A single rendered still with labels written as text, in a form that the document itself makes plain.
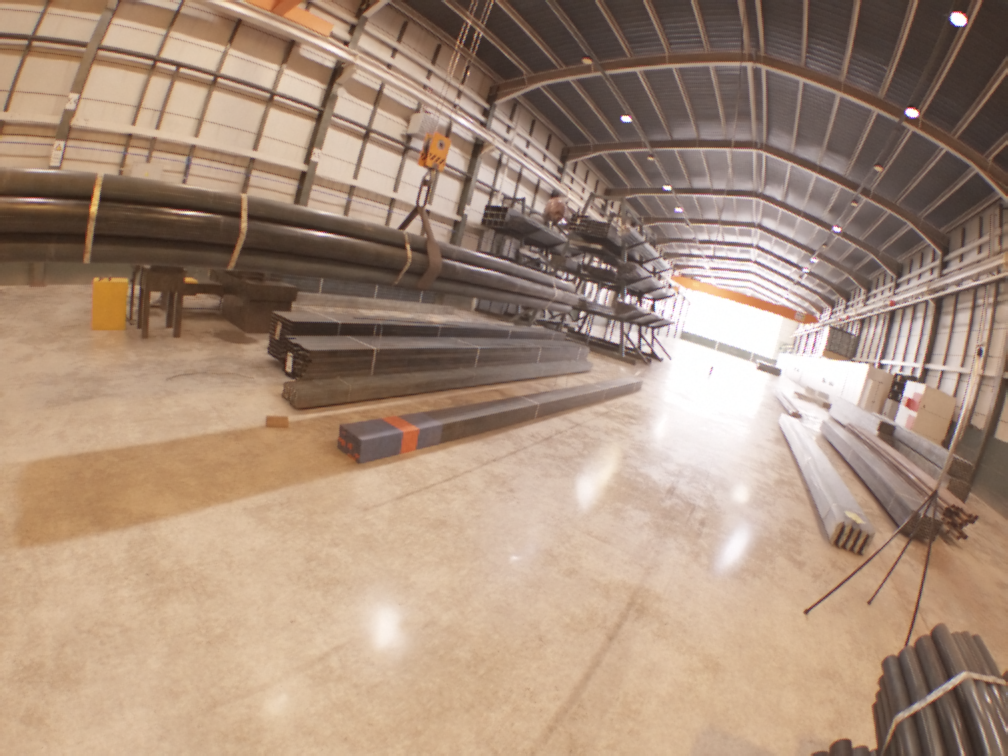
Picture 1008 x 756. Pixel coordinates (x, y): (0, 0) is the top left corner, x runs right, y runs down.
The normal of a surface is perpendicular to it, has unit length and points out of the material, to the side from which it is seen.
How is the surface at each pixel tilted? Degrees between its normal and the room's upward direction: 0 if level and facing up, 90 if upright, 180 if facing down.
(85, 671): 0
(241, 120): 90
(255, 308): 90
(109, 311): 90
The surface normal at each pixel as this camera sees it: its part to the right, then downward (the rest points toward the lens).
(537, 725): 0.23, -0.95
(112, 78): 0.81, 0.31
